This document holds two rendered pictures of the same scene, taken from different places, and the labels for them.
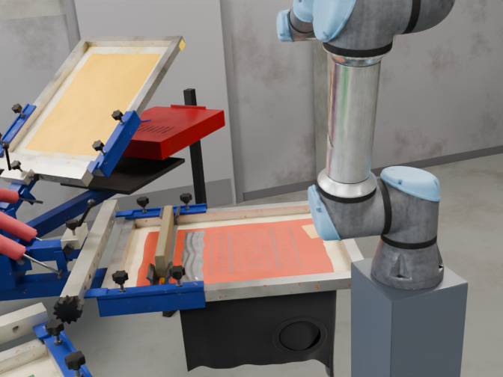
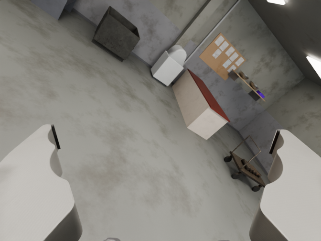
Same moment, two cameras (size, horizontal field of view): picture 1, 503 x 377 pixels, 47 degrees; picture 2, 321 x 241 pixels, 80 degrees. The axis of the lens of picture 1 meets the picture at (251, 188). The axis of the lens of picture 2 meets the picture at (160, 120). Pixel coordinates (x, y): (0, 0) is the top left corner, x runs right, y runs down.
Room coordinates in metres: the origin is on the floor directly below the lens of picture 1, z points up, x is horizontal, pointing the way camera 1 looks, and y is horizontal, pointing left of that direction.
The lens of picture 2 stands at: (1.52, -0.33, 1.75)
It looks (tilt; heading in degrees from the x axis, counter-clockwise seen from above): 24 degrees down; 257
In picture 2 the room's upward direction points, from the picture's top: 44 degrees clockwise
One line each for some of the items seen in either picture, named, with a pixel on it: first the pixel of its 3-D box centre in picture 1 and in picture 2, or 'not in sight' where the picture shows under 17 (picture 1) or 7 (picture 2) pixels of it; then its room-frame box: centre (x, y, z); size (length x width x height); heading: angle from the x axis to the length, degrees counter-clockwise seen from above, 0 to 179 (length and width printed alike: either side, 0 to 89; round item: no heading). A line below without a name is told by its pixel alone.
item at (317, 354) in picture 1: (257, 328); not in sight; (1.53, 0.01, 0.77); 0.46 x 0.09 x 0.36; 92
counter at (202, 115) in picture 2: not in sight; (196, 101); (-0.28, -6.22, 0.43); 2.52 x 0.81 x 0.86; 107
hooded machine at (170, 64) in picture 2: not in sight; (170, 64); (1.05, -6.83, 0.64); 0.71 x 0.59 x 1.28; 17
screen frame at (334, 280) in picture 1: (233, 247); not in sight; (1.71, 0.08, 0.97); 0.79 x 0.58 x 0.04; 92
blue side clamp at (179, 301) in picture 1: (152, 297); not in sight; (1.42, 0.30, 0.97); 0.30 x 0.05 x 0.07; 92
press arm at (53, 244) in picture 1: (60, 249); not in sight; (1.69, 0.64, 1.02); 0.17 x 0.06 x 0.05; 92
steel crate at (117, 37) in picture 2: not in sight; (115, 34); (2.78, -5.98, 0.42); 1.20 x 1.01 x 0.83; 107
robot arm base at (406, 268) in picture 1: (407, 251); not in sight; (1.09, -0.32, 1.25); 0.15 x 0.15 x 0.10
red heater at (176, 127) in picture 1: (158, 130); not in sight; (2.92, 0.46, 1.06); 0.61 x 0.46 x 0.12; 152
